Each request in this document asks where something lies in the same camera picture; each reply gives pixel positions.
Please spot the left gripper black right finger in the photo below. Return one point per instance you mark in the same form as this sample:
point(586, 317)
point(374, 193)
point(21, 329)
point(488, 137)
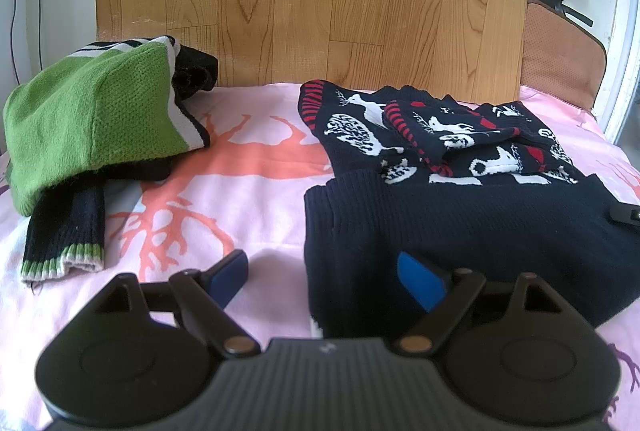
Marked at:
point(517, 352)

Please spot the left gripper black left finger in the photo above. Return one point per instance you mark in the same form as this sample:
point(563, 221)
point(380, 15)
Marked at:
point(138, 352)

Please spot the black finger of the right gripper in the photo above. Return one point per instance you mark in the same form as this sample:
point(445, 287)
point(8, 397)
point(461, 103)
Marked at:
point(625, 213)

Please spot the navy reindeer knit sweater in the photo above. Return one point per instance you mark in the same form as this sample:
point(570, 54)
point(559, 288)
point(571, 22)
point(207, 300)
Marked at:
point(423, 186)

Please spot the brown mesh cushion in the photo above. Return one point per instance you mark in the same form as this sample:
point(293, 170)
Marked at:
point(560, 58)

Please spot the pink bedsheet with coral print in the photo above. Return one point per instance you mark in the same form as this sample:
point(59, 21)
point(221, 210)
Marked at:
point(246, 192)

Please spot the green black striped sweater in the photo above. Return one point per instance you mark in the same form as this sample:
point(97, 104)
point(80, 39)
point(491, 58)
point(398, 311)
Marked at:
point(109, 111)

